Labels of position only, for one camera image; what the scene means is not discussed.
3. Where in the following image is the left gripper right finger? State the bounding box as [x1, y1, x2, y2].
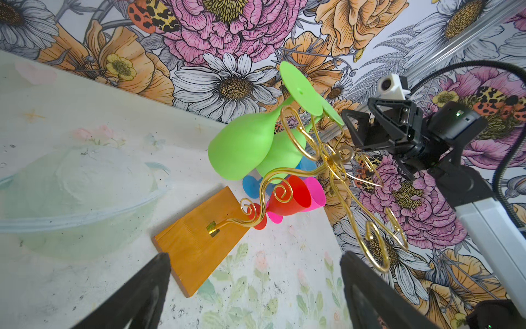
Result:
[340, 252, 437, 328]

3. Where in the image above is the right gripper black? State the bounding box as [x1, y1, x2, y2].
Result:
[342, 97, 436, 165]

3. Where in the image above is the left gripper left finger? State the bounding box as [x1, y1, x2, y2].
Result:
[74, 253, 171, 328]

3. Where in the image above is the blue wine glass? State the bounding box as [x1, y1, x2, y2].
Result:
[296, 157, 317, 171]
[242, 175, 276, 199]

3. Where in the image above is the green wine glass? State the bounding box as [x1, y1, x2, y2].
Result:
[256, 96, 344, 178]
[208, 62, 323, 181]

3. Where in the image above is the pink wine glass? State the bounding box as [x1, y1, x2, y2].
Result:
[267, 176, 327, 223]

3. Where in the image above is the red wine glass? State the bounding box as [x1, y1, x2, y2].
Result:
[265, 175, 312, 224]

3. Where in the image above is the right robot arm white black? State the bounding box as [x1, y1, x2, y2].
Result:
[341, 98, 525, 328]

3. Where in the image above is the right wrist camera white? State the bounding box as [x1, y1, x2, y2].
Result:
[375, 73, 410, 100]

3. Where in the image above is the gold wire rack wooden base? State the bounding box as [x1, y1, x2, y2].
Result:
[151, 106, 410, 299]

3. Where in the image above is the right aluminium frame post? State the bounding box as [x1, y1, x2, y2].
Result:
[320, 0, 526, 143]

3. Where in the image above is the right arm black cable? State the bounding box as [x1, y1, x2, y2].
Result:
[408, 59, 526, 229]

